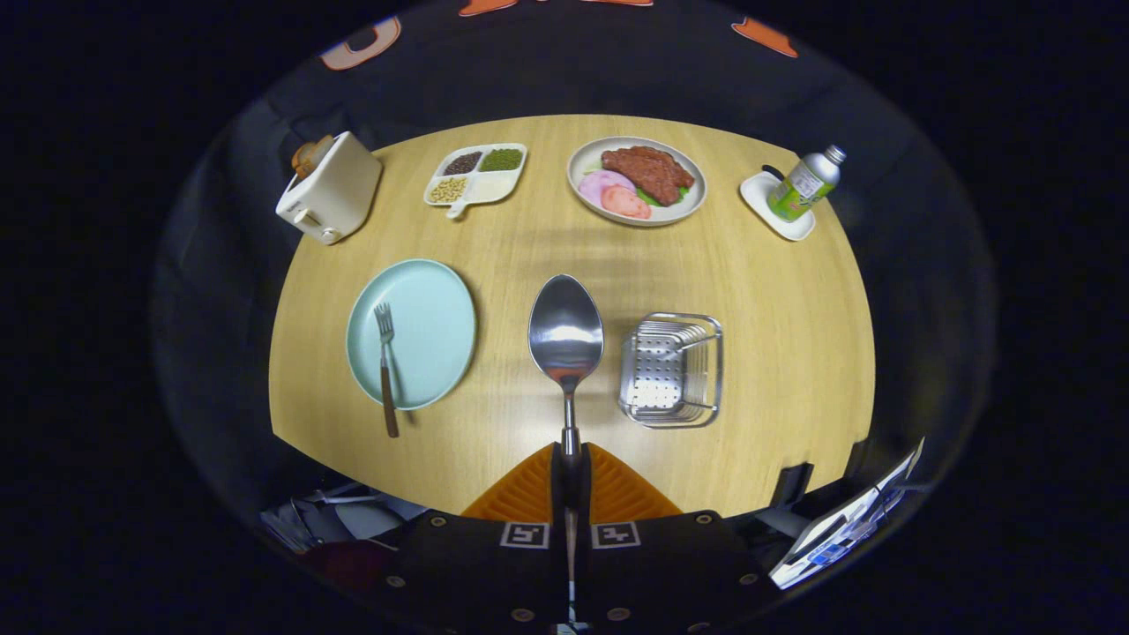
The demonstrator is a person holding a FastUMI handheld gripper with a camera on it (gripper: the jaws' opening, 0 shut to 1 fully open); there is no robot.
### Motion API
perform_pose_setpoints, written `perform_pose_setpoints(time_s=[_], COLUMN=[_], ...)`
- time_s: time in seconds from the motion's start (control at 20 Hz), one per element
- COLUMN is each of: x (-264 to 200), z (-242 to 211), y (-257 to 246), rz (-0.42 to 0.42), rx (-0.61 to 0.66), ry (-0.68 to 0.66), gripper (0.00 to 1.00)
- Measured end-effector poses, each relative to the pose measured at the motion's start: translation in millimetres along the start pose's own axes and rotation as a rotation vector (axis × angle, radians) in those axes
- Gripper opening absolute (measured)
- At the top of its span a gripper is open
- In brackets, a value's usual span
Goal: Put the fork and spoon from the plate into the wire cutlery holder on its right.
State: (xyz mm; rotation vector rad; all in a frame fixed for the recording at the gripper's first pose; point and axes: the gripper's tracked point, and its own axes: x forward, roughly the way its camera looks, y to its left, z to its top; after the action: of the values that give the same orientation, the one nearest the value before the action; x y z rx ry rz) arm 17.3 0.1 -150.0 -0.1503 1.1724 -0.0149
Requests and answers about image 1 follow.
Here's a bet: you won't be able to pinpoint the cream white toaster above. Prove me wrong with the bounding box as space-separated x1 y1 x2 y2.
275 131 384 245

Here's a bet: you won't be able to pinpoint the brown toast slices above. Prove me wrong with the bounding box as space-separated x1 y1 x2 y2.
292 135 336 180

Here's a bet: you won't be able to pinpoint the white square coaster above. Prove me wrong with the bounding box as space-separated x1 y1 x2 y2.
739 169 816 242

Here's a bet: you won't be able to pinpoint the metal fork with wooden handle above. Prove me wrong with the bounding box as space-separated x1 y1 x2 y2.
374 303 400 438

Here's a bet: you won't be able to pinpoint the green label metal bottle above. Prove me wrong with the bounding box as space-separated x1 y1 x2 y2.
766 145 848 222

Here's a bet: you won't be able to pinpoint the white divided bean tray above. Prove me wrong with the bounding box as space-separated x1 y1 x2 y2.
423 143 528 220

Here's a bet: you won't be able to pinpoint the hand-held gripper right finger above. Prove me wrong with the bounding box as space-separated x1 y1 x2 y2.
578 443 777 631

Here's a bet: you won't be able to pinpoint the white round food plate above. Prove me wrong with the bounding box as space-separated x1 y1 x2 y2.
566 136 707 228

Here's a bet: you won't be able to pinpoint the metal spoon with wooden handle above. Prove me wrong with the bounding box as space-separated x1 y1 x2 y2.
527 274 606 609

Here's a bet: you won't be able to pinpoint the grey white plastic object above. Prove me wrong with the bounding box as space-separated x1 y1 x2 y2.
260 481 426 554

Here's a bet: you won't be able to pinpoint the pink ham slices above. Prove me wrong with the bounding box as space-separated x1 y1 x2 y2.
579 170 653 220

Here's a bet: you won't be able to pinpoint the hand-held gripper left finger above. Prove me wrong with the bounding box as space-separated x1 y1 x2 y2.
379 443 570 631

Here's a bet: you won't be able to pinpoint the light blue round plate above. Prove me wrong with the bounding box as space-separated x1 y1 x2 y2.
346 258 478 412

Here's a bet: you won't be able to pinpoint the dark red cloth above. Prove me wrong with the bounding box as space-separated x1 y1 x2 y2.
304 540 400 594

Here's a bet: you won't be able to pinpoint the metal wire cutlery basket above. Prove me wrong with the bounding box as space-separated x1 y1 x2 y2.
618 312 724 430

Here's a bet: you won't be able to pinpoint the brown steak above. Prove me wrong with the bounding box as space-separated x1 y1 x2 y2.
601 146 696 206

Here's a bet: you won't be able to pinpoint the white tablet screen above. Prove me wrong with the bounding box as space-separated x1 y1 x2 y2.
769 438 925 590

